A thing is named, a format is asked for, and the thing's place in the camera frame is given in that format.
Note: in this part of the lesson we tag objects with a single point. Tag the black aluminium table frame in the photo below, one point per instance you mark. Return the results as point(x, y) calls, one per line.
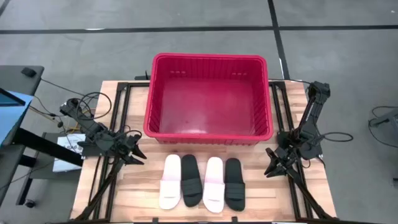
point(122, 102)

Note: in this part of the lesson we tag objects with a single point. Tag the white cardboard box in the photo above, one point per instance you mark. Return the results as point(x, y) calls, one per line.
point(66, 155)

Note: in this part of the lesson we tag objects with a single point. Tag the black computer mouse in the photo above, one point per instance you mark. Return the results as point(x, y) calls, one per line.
point(28, 71)

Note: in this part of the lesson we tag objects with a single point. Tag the red plastic bin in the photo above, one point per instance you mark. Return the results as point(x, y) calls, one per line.
point(208, 102)

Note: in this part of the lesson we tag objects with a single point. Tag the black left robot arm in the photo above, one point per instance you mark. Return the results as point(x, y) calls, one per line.
point(87, 123)

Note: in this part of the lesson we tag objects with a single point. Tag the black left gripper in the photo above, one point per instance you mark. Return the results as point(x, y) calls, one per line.
point(119, 143)

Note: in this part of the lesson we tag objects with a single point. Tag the dark grey desk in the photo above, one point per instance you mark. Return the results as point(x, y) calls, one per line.
point(18, 81)

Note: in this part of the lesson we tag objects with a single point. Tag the black slide sandal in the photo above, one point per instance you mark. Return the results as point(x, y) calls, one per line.
point(191, 183)
point(235, 186)

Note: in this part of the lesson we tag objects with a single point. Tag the blue screen monitor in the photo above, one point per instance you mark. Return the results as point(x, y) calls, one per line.
point(14, 115)

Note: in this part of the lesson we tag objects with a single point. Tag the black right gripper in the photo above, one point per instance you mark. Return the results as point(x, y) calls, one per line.
point(287, 157)

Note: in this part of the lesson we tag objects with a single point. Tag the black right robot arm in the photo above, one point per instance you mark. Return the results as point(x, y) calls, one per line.
point(311, 124)

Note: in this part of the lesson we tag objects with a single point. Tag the white slide sandal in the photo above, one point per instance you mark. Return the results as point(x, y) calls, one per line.
point(213, 186)
point(170, 183)

